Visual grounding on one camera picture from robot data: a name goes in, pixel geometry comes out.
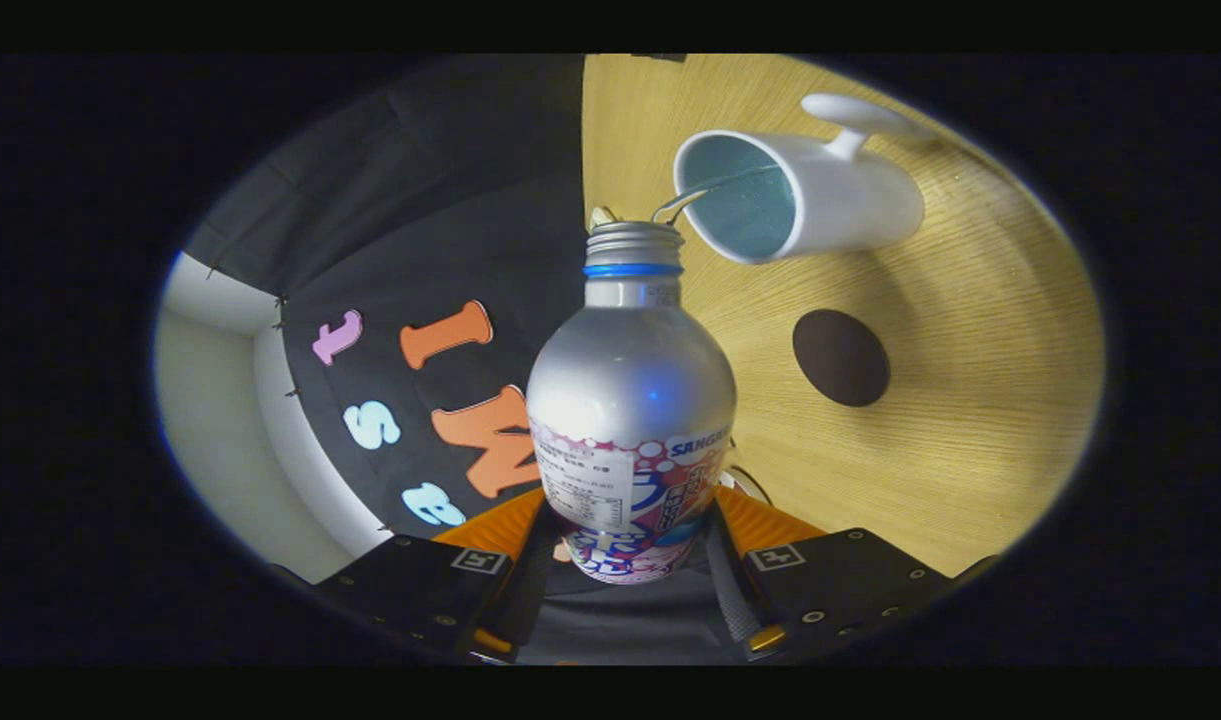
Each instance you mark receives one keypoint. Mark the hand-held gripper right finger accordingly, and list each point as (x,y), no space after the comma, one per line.
(850,580)

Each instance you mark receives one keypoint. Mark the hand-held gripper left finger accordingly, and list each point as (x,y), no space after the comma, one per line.
(410,590)

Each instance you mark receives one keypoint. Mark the brown round coaster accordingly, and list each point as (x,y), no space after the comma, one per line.
(840,357)

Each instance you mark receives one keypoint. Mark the silver juice bottle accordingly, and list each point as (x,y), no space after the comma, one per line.
(630,380)

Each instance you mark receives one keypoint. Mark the white cup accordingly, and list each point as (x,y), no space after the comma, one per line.
(850,200)

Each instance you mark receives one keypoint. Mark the clear juice stream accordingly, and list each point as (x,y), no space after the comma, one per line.
(670,207)

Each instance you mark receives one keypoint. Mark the wooden table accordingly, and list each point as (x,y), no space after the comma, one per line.
(970,400)

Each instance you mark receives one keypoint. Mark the black backdrop cloth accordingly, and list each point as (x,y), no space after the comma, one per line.
(420,200)

